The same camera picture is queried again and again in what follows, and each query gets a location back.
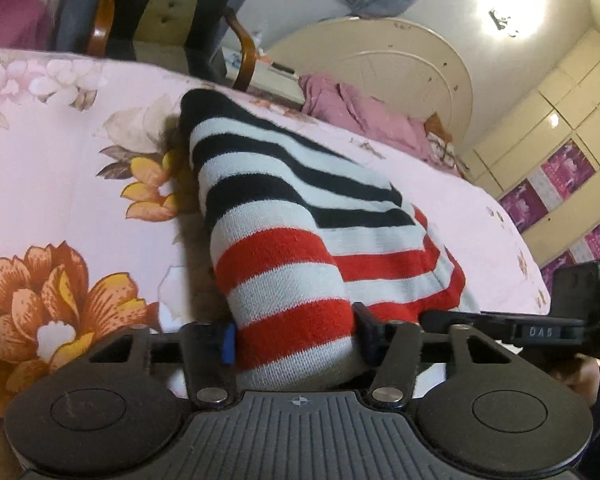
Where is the striped knit sweater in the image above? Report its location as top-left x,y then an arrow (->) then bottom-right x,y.
179,88 -> 482,392

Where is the cream round headboard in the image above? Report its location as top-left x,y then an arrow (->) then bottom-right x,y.
266,17 -> 475,161

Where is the cream nightstand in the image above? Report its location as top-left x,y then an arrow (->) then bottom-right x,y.
220,45 -> 307,107

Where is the pink quilt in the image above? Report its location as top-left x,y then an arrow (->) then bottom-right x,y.
299,73 -> 432,152

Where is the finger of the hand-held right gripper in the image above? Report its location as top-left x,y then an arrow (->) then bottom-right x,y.
420,309 -> 553,337

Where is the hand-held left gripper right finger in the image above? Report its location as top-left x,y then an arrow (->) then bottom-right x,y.
352,301 -> 520,407

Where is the cream wardrobe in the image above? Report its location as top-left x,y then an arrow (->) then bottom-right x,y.
459,29 -> 600,286

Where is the person's right hand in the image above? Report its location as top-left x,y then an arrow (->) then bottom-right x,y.
550,356 -> 600,397

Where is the black leather armchair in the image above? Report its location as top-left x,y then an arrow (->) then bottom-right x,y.
86,0 -> 259,93

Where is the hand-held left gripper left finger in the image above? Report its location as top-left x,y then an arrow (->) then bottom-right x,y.
86,321 -> 239,409

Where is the orange patterned pillow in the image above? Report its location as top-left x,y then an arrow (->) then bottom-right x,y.
424,114 -> 467,175

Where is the magenta pillow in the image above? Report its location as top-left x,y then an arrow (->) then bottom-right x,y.
0,0 -> 57,53

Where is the pink floral bed blanket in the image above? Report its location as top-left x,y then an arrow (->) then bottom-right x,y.
0,46 -> 552,421

